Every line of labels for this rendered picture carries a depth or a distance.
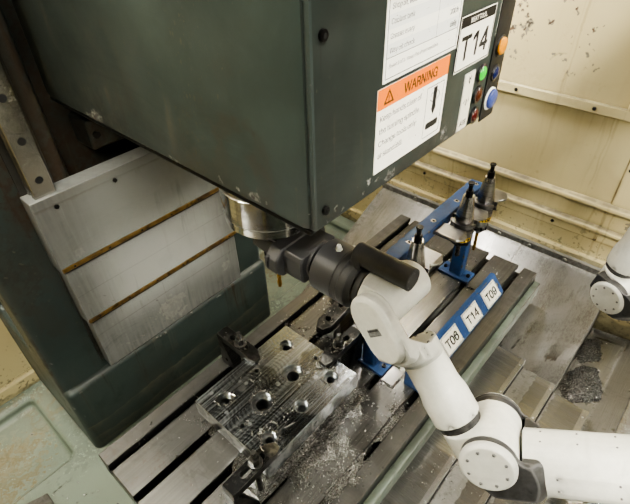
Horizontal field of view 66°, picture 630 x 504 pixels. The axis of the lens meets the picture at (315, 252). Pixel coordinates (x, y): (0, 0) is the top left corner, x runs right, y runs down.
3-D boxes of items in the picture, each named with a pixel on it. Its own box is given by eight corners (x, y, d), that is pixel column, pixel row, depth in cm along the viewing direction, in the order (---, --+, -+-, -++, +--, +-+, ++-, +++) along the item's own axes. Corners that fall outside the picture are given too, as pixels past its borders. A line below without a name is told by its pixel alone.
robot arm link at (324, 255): (315, 202, 81) (373, 229, 75) (317, 247, 87) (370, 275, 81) (261, 238, 74) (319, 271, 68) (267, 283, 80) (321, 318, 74)
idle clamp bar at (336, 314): (378, 292, 144) (379, 276, 140) (327, 348, 128) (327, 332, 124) (364, 285, 147) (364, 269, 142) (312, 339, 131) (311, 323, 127)
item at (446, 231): (470, 235, 114) (471, 232, 114) (459, 246, 111) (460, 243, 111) (444, 224, 118) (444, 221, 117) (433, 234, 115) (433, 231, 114)
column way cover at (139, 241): (247, 276, 151) (222, 121, 118) (110, 372, 124) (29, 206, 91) (236, 269, 154) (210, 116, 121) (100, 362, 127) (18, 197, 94)
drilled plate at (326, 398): (356, 386, 114) (357, 373, 111) (269, 479, 98) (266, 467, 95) (287, 338, 126) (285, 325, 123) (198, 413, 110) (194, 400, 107)
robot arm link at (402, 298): (368, 277, 81) (426, 308, 75) (326, 310, 75) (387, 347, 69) (373, 220, 74) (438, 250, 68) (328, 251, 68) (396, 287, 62)
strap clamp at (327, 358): (361, 359, 125) (363, 319, 116) (328, 392, 118) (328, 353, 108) (351, 352, 127) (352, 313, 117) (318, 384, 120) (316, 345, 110)
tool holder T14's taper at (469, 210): (458, 211, 119) (462, 188, 115) (476, 216, 117) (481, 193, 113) (452, 220, 116) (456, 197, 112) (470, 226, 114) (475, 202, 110)
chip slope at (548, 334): (589, 331, 166) (618, 275, 150) (499, 485, 127) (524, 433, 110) (379, 231, 213) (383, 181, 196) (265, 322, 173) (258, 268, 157)
